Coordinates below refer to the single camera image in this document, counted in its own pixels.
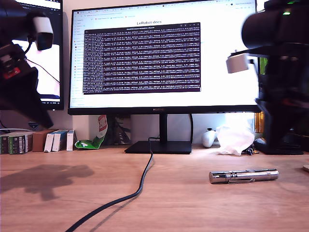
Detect metallic silver laser pointer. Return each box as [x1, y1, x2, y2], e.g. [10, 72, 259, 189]
[209, 168, 280, 185]

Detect brown cardboard box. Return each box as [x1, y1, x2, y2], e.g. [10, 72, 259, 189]
[32, 129, 58, 152]

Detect green printed box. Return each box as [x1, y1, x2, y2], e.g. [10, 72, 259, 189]
[0, 134, 10, 155]
[8, 133, 33, 155]

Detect crumpled white plastic bag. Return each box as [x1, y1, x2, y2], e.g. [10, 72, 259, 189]
[214, 125, 255, 156]

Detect white blue small box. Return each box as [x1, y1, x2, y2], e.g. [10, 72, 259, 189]
[52, 130, 69, 152]
[43, 133, 56, 153]
[66, 130, 77, 152]

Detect black secondary computer monitor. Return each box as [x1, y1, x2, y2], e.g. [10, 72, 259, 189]
[0, 0, 65, 111]

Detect white game controller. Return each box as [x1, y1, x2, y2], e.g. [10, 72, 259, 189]
[202, 128, 217, 148]

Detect large black computer monitor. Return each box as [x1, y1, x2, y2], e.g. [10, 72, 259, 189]
[68, 0, 263, 155]

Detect green red snack bag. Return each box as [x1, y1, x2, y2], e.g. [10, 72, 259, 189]
[74, 115, 108, 150]

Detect grey leaf-patterned box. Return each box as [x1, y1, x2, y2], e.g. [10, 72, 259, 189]
[107, 115, 132, 145]

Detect thin black camera cable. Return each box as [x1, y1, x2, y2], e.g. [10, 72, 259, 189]
[24, 36, 61, 85]

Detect thin white cable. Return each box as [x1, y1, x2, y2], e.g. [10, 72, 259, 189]
[0, 128, 32, 133]

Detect pale grey wrist camera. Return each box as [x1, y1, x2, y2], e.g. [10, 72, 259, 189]
[28, 11, 54, 51]
[226, 48, 266, 74]

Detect thin black monitor cable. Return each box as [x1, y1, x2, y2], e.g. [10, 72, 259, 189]
[189, 114, 194, 145]

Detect thick black table cable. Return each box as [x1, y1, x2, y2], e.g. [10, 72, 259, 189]
[64, 137, 160, 232]

